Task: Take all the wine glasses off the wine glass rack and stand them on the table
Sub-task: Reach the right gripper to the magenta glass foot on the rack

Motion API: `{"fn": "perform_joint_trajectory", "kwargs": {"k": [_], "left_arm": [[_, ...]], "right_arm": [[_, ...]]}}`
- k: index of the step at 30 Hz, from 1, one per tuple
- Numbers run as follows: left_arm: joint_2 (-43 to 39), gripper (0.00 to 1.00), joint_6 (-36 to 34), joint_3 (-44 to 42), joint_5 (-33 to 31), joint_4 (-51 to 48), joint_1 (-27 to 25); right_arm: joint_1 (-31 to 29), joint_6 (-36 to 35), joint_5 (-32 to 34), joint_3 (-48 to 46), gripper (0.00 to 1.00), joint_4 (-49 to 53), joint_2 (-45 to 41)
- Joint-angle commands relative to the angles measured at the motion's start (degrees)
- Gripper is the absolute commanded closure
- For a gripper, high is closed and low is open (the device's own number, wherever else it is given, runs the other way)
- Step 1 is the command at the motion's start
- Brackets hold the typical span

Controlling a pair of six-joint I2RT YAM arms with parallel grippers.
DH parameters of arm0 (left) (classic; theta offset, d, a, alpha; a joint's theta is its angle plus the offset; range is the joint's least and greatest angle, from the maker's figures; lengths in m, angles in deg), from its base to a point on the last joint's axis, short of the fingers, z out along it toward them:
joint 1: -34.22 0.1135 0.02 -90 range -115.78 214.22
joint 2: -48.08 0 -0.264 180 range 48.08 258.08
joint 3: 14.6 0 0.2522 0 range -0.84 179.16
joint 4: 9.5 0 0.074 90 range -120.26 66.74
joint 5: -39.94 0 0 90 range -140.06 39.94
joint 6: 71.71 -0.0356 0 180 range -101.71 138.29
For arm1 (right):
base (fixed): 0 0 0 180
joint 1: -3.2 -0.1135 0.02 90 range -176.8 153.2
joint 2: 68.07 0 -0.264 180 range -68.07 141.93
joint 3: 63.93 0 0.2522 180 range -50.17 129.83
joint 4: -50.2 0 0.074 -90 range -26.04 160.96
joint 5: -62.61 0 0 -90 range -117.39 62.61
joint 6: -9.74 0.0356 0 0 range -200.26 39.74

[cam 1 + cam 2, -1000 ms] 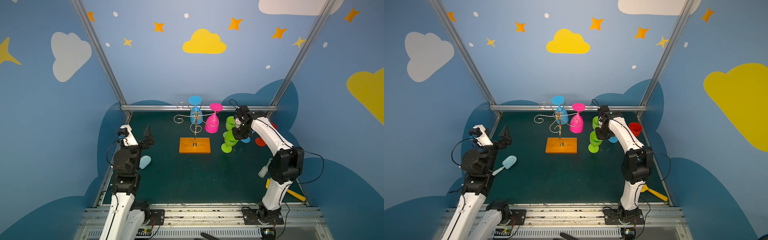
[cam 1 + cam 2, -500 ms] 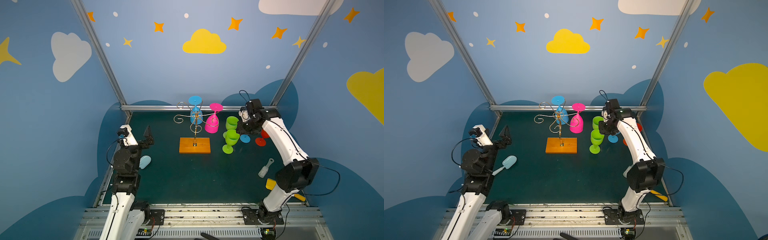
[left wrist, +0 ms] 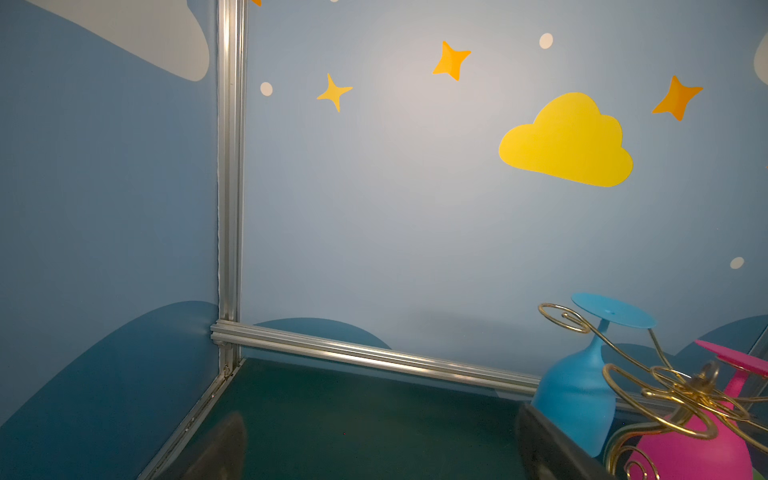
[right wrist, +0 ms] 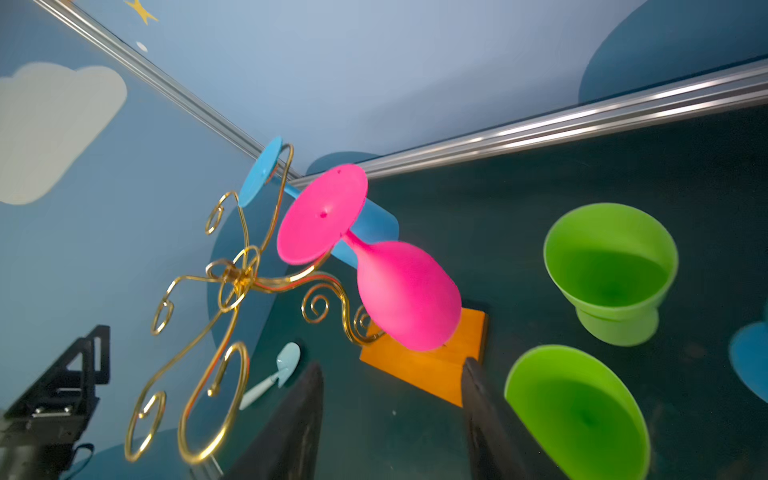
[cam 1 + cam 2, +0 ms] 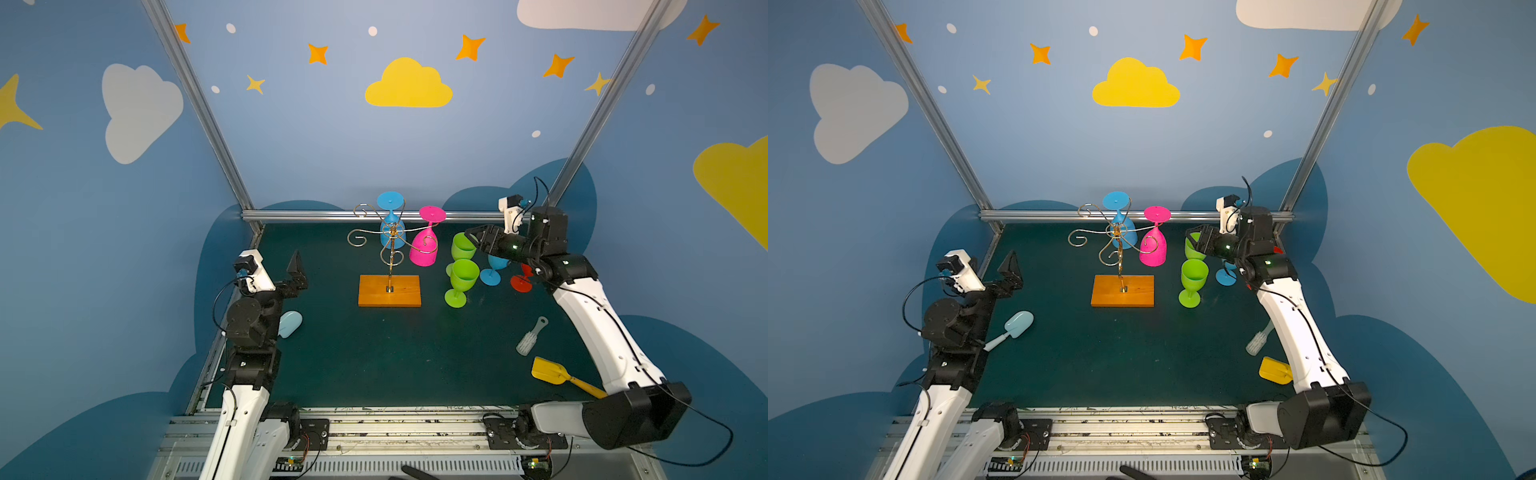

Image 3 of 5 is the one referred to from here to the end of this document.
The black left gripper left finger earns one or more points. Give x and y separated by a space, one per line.
219 454

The magenta wine glass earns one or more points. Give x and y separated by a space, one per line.
676 456

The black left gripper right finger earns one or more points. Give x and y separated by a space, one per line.
548 453

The gold wire glass rack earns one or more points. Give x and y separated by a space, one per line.
653 400

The blue wine glass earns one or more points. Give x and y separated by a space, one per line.
573 393

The aluminium frame rail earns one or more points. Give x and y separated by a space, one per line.
377 211

